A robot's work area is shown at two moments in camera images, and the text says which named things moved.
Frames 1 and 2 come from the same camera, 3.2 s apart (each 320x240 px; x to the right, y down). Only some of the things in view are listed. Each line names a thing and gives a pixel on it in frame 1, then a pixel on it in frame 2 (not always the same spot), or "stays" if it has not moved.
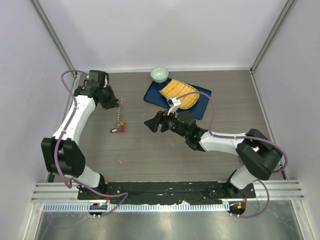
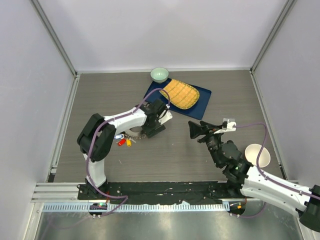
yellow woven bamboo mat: (175, 88) stays
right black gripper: (153, 124) to (196, 130)
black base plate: (141, 192) stays
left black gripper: (113, 102) to (150, 132)
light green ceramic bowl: (159, 74) stays
